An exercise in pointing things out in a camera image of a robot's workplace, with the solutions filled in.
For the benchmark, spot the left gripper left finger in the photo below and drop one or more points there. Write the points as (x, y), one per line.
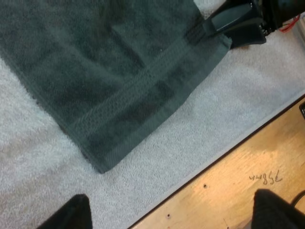
(72, 214)

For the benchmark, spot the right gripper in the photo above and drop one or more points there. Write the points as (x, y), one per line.
(278, 12)

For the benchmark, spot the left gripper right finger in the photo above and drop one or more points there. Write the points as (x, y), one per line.
(274, 210)

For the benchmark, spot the dark grey-green towel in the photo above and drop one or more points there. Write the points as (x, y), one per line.
(100, 71)

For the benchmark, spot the dark table edge clamp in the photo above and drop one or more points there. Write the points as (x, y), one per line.
(302, 110)

